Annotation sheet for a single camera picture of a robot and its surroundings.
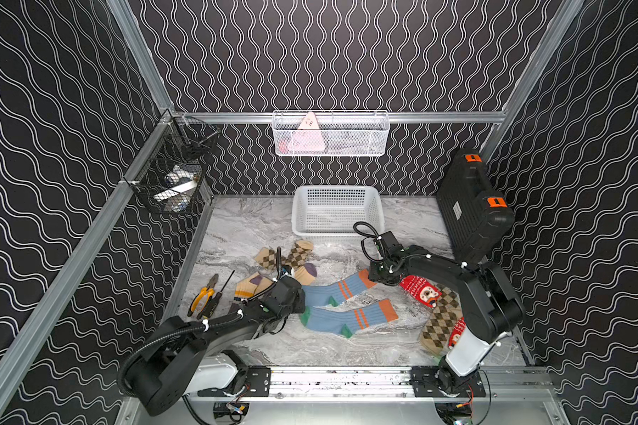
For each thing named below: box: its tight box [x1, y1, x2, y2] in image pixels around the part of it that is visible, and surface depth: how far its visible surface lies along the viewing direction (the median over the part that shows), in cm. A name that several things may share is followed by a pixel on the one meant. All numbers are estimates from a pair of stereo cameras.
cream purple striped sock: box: [293, 262, 318, 286], surface depth 97 cm
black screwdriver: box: [196, 270, 235, 320], surface depth 88 cm
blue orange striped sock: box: [299, 299, 399, 339], surface depth 88 cm
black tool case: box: [436, 149, 516, 264], surface depth 89 cm
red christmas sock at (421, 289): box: [398, 274, 443, 309], surface depth 93 cm
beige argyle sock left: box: [254, 239, 315, 271], surface depth 103 cm
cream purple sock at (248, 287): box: [233, 270, 275, 300], surface depth 94 cm
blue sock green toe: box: [303, 269, 378, 307], surface depth 94 cm
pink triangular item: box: [287, 111, 326, 152], surface depth 92 cm
